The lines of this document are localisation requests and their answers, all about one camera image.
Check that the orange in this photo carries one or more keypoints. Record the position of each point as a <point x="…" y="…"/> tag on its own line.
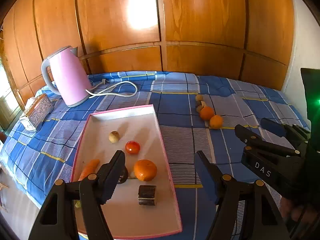
<point x="216" y="122"/>
<point x="145" y="170"/>
<point x="206" y="113"/>

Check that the glass window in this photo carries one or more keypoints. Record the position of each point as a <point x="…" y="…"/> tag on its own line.
<point x="7" y="100"/>

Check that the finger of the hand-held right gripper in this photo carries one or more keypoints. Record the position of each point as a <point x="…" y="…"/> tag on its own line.
<point x="275" y="127"/>
<point x="260" y="165"/>

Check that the dark cylinder piece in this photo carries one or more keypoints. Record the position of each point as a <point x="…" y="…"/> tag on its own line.
<point x="147" y="195"/>

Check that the red tomato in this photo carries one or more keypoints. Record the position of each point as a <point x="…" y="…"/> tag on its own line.
<point x="132" y="147"/>

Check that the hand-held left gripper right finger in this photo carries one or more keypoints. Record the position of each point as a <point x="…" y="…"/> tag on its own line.
<point x="206" y="177"/>

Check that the wooden wardrobe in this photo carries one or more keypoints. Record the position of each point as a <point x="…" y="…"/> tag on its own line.
<point x="200" y="30"/>

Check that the pink rimmed white tray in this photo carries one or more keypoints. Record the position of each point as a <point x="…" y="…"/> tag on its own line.
<point x="140" y="215"/>

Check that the dark brown round fruit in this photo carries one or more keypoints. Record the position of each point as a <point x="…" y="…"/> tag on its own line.
<point x="124" y="175"/>

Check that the blue plaid blanket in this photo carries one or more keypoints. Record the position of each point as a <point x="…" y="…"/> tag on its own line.
<point x="175" y="110"/>

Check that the pink electric kettle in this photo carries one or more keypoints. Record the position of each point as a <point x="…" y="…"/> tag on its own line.
<point x="68" y="77"/>

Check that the person's right hand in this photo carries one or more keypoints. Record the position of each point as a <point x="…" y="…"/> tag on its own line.
<point x="292" y="210"/>

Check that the carrot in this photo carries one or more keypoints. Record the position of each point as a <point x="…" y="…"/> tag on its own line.
<point x="88" y="169"/>

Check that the silver tissue box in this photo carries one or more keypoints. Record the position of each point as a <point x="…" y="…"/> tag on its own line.
<point x="37" y="111"/>

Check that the small dark and cream piece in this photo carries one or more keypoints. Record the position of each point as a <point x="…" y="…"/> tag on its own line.
<point x="200" y="104"/>

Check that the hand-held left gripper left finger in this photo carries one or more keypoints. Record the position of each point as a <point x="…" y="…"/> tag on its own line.
<point x="112" y="177"/>

